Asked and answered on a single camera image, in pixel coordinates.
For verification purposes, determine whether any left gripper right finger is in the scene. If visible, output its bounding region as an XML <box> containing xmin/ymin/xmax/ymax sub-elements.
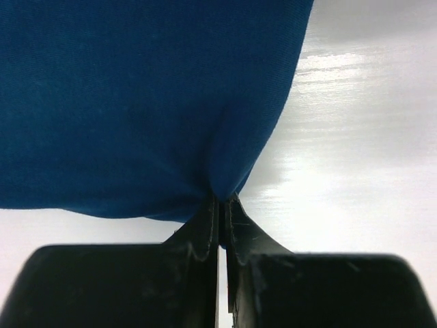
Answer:
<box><xmin>223</xmin><ymin>196</ymin><xmax>436</xmax><ymax>328</ymax></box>

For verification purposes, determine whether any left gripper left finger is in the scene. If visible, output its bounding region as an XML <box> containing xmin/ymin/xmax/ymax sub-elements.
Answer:
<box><xmin>1</xmin><ymin>195</ymin><xmax>219</xmax><ymax>328</ymax></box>

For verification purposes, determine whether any navy blue t shirt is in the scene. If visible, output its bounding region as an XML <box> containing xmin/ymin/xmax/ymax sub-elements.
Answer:
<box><xmin>1</xmin><ymin>0</ymin><xmax>313</xmax><ymax>221</ymax></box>

